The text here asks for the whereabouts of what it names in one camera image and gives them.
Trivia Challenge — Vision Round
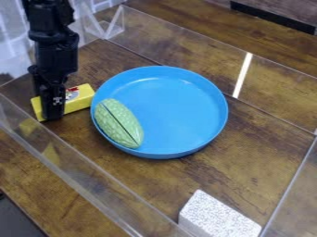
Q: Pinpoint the green bitter gourd toy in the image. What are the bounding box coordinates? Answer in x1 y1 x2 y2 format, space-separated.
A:
93 98 143 149

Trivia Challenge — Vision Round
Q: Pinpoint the clear acrylic front wall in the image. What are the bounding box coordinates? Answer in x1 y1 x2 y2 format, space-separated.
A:
0 94 191 237

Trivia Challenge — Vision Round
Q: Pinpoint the yellow block with label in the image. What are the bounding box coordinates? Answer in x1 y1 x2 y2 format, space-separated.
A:
31 83 95 122

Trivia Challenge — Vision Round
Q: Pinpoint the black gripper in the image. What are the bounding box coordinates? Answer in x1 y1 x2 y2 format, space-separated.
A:
21 0 79 120

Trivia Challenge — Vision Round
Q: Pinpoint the white speckled foam block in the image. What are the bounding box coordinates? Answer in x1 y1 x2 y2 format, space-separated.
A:
178 190 261 237

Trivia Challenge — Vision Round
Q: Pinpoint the blue round tray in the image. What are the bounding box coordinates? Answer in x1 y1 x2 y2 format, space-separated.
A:
91 66 229 159

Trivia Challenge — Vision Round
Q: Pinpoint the clear acrylic corner bracket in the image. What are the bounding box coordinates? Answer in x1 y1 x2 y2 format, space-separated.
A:
76 3 126 44

